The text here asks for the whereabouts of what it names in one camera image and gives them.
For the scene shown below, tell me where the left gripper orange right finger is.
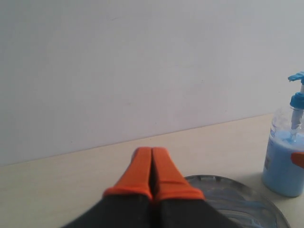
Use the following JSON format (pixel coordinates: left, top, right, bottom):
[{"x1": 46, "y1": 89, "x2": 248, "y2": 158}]
[{"x1": 152, "y1": 147, "x2": 233, "y2": 228}]

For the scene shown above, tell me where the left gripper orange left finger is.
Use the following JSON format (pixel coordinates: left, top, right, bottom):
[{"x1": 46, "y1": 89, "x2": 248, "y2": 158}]
[{"x1": 64, "y1": 147, "x2": 152, "y2": 228}]

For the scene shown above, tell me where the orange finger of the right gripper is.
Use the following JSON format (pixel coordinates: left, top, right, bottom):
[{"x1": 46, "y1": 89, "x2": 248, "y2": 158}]
[{"x1": 291, "y1": 152, "x2": 304, "y2": 166}]

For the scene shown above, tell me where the blue pump lotion bottle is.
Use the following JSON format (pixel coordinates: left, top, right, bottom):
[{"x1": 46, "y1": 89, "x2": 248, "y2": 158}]
[{"x1": 262, "y1": 71, "x2": 304, "y2": 197}]

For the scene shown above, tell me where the blue soap smear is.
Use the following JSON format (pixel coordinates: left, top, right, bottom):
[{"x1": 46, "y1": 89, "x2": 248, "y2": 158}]
[{"x1": 204, "y1": 189, "x2": 277, "y2": 228}]

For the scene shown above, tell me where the round stainless steel plate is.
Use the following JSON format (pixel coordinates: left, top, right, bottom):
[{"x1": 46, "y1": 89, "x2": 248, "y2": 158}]
[{"x1": 185, "y1": 175, "x2": 291, "y2": 228}]

